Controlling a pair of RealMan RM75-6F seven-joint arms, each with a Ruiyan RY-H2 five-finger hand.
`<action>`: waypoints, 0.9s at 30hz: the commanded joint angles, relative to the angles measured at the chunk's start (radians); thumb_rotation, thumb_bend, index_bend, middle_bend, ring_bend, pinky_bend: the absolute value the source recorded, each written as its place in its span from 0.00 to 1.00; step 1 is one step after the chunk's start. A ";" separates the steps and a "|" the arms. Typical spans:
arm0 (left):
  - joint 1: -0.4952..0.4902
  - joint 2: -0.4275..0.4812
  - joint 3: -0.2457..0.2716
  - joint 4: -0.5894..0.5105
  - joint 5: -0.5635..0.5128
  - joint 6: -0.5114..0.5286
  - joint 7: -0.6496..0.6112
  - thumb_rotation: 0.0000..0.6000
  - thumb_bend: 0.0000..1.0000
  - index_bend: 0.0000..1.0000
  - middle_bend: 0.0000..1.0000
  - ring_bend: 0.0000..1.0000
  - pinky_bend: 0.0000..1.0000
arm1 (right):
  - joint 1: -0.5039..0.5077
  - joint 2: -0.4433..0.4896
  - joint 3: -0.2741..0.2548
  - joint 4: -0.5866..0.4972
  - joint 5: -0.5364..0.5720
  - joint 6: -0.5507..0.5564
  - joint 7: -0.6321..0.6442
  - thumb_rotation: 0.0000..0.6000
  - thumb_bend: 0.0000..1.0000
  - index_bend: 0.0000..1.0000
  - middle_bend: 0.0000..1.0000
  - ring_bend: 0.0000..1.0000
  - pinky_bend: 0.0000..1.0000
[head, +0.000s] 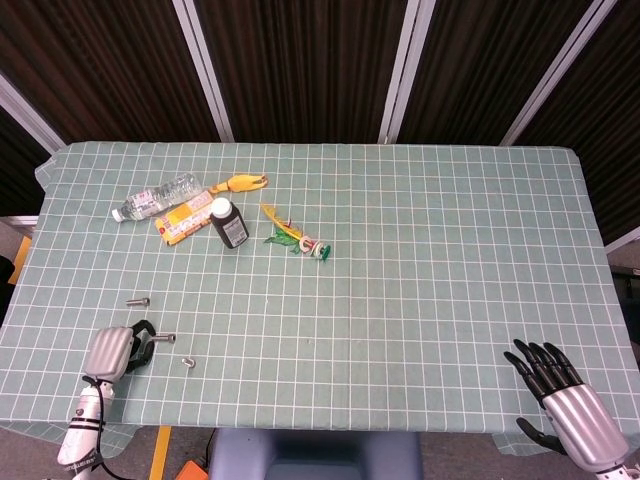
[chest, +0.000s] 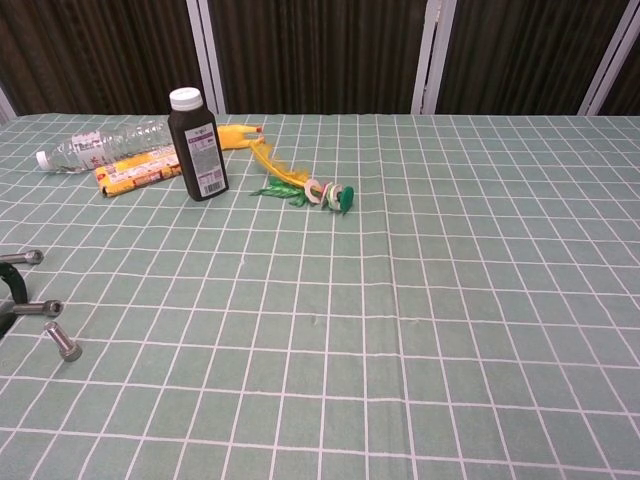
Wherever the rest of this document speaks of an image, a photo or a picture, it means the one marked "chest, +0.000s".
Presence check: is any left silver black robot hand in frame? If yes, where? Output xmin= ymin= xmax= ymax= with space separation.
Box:
xmin=0 ymin=262 xmax=29 ymax=341

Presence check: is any metal bolt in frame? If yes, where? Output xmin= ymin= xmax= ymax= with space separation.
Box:
xmin=10 ymin=299 xmax=65 ymax=319
xmin=43 ymin=321 xmax=83 ymax=362
xmin=0 ymin=249 xmax=45 ymax=265

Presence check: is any yellow snack package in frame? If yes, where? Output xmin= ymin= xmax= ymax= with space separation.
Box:
xmin=94 ymin=149 xmax=182 ymax=198

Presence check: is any clear plastic water bottle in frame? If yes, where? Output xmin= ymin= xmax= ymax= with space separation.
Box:
xmin=35 ymin=118 xmax=174 ymax=175

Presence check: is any dark brown bottle white cap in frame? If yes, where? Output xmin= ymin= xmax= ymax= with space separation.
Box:
xmin=166 ymin=87 xmax=230 ymax=202

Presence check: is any yellow rubber chicken toy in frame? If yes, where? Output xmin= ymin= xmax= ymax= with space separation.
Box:
xmin=215 ymin=124 xmax=265 ymax=151

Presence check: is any feather shuttlecock toy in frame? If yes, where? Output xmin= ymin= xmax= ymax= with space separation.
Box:
xmin=249 ymin=139 xmax=356 ymax=217

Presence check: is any green checked tablecloth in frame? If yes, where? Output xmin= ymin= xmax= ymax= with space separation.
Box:
xmin=0 ymin=113 xmax=640 ymax=480

